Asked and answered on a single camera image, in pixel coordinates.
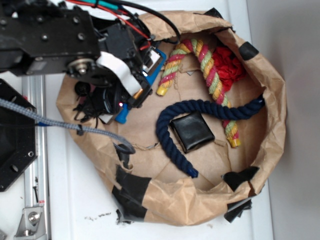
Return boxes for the aluminium rail with bracket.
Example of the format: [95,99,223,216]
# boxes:
[13,75,52,240]

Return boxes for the navy blue rope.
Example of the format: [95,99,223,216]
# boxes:
[155,96,265,179]

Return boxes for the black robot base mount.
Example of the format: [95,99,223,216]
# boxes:
[0,78,38,193]

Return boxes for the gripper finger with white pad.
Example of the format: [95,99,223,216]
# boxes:
[99,114,116,125]
[97,51,151,108]

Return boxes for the brown paper bag basket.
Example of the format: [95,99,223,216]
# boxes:
[70,11,287,226]

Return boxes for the black square pouch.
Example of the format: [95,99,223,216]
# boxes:
[169,111,216,154]

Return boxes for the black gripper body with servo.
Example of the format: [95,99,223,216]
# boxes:
[68,21,158,120]

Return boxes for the red crumpled cloth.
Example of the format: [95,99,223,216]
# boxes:
[213,46,247,92]

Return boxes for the red and black wires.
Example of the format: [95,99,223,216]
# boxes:
[64,0,182,51]

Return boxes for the multicolour twisted rope toy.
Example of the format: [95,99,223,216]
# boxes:
[156,38,242,149]

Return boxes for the grey braided cable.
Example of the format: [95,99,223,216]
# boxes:
[0,97,136,155]

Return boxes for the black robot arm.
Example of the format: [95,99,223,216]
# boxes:
[0,0,166,124]

